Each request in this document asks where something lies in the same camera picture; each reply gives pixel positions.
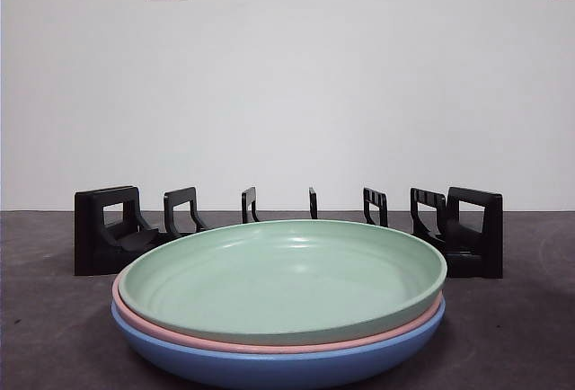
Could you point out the green round plate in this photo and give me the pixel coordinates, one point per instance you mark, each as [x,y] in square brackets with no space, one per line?
[278,282]

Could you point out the pink round plate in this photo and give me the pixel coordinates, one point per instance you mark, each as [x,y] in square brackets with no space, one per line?
[287,348]

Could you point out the blue round plate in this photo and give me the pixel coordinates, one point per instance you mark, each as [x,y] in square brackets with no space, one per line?
[269,372]

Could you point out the black plastic dish rack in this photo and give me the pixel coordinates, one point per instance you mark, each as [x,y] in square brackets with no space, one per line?
[90,237]

